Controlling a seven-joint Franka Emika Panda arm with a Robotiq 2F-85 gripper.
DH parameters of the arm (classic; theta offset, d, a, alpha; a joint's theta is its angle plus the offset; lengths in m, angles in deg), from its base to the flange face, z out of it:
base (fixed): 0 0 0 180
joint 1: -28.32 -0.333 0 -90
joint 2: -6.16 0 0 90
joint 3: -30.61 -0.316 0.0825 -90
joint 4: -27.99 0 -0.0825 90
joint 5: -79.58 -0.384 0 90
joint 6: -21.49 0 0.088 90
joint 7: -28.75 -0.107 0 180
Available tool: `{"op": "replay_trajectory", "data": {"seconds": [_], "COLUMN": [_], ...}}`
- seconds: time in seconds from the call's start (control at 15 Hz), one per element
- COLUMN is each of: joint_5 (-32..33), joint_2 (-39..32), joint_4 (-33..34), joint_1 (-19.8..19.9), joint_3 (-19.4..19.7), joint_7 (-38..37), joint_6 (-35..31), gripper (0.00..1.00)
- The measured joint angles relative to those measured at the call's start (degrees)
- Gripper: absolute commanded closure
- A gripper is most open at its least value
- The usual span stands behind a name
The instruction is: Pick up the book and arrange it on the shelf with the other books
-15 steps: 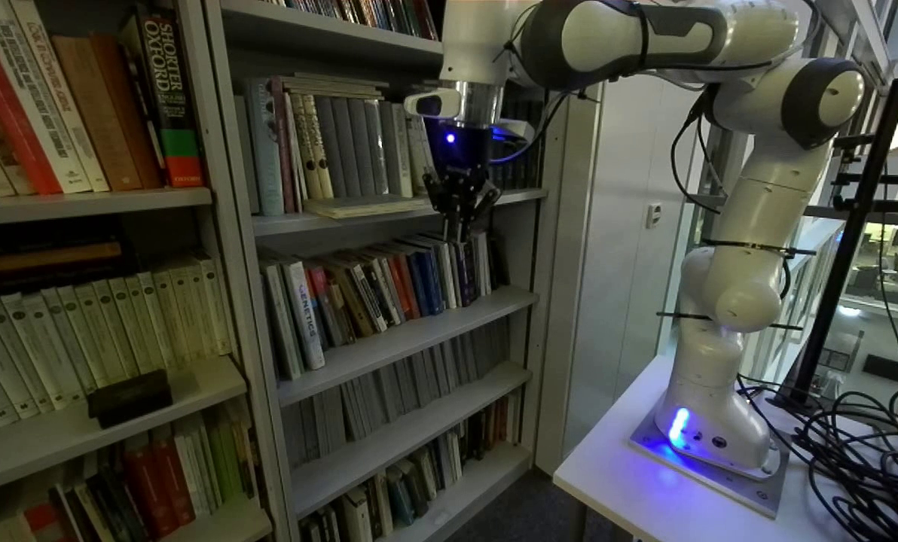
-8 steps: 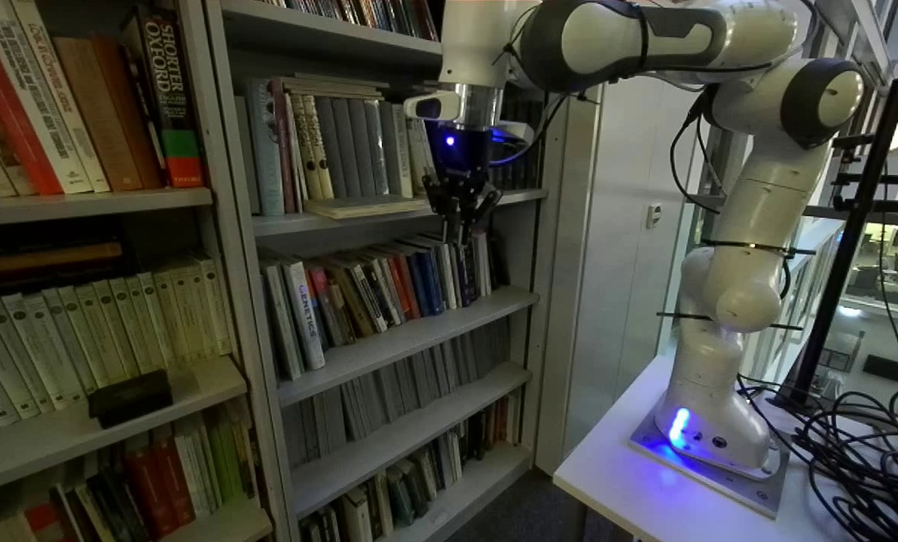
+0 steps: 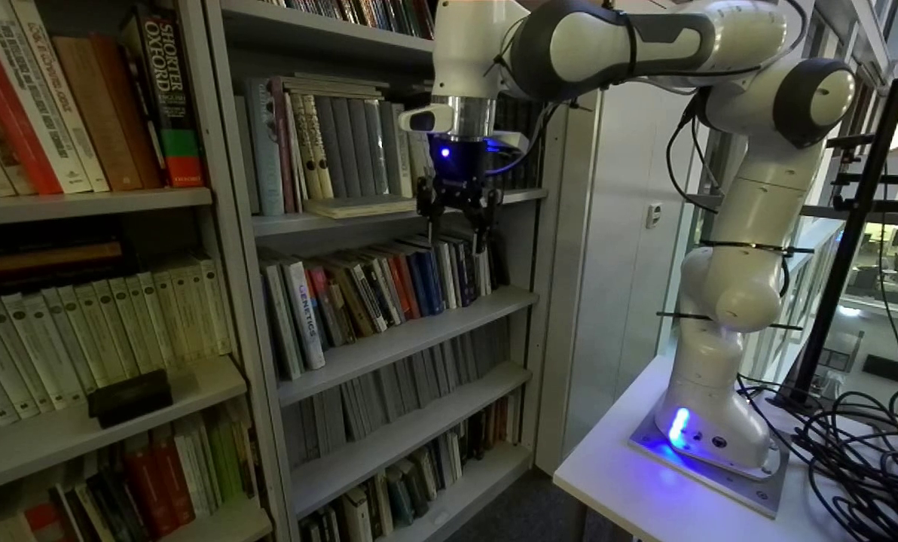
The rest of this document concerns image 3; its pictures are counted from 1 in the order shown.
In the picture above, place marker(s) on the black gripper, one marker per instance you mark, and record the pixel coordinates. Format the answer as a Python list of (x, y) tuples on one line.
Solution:
[(458, 174)]

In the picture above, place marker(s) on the cream softcover book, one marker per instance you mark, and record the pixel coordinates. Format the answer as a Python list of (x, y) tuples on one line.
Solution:
[(364, 209)]

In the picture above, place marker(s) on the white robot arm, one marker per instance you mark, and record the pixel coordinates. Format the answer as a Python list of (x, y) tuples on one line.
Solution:
[(731, 289)]

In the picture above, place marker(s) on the white slim book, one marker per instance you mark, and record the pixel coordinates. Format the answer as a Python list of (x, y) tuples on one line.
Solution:
[(447, 271)]

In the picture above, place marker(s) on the pale grey book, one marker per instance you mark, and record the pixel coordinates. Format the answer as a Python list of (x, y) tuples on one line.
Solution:
[(481, 271)]

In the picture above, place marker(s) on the bright blue book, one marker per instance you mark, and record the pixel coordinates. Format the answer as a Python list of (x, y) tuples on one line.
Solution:
[(427, 277)]

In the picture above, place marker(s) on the brown red book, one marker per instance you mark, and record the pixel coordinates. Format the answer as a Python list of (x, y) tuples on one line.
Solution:
[(409, 280)]

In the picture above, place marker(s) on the grey stacked books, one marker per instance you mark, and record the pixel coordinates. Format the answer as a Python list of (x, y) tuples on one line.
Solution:
[(401, 161)]

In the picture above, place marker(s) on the orange red book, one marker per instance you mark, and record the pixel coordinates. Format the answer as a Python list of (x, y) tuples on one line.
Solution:
[(393, 286)]

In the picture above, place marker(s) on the dark grey hardcover book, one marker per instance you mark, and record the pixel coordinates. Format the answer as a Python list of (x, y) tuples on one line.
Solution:
[(346, 150), (364, 150), (380, 150)]

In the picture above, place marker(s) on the olive yellow book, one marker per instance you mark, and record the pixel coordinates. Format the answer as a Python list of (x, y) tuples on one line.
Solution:
[(346, 302)]

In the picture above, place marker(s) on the orange and blue book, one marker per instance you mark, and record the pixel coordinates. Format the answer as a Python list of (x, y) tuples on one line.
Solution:
[(324, 297)]

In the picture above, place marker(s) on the white genetics book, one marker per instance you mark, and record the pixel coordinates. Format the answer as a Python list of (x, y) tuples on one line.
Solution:
[(306, 310)]

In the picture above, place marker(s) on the thin cream book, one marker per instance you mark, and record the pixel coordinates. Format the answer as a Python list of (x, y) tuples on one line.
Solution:
[(334, 90)]

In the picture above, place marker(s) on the thin red book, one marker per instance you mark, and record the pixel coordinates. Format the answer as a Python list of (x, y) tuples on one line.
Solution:
[(291, 150)]

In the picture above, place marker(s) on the white leaning book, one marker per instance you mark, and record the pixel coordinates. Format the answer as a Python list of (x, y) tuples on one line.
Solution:
[(279, 327)]

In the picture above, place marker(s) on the blue grey jacketed book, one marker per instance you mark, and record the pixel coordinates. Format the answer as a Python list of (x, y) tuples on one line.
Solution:
[(266, 150)]

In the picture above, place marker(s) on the white paperback book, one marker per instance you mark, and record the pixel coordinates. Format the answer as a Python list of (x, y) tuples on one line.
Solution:
[(358, 514), (451, 459)]

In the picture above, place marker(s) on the teal book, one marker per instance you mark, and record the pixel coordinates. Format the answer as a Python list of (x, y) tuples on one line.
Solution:
[(401, 496)]

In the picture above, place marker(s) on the black red green book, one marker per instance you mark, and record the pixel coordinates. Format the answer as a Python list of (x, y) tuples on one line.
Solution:
[(174, 99)]

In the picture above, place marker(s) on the white tall book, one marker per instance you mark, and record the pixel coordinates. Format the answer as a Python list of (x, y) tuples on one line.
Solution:
[(198, 471)]

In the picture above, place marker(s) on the brown hardcover book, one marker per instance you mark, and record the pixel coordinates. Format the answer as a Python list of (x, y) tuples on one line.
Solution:
[(108, 121)]

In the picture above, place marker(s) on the dark red book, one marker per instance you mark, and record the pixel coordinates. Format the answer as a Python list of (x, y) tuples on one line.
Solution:
[(145, 490), (174, 483)]

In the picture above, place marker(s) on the cream hardcover book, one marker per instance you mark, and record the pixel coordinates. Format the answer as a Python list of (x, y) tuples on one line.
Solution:
[(70, 110)]

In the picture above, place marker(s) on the white book black lettering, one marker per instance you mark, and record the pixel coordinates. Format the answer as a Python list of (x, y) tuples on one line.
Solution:
[(49, 131)]

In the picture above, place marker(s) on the brown thin book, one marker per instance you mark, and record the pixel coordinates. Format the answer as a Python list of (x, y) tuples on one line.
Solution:
[(36, 260)]

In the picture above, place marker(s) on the red hardcover book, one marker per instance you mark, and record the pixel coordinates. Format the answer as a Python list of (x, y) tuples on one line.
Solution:
[(0, 131)]

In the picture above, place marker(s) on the grey metal bookshelf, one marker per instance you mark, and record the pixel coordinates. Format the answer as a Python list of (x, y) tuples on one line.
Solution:
[(399, 342), (89, 204)]

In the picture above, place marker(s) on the grey journal volume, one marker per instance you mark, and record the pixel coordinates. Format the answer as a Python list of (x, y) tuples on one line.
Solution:
[(331, 422), (423, 379), (358, 411), (380, 400)]

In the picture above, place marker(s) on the grey metal cabinet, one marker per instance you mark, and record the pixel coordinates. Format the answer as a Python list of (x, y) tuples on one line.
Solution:
[(609, 302)]

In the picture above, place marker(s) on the white series volume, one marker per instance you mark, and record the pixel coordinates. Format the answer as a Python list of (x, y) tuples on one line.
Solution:
[(198, 310), (219, 306), (89, 339), (121, 332), (14, 361), (148, 322), (177, 316), (54, 351)]

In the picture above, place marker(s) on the black box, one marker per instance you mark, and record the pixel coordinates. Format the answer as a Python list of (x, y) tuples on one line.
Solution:
[(131, 398)]

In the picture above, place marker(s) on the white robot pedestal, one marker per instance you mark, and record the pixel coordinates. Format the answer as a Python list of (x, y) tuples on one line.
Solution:
[(609, 483)]

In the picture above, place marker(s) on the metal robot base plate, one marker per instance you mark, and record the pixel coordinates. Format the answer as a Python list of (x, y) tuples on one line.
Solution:
[(745, 487)]

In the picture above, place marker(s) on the black camera stand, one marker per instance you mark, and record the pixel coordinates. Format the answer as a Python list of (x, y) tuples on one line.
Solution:
[(852, 228)]

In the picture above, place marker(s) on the white window frame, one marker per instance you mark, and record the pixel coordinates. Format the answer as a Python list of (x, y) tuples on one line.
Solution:
[(871, 33)]

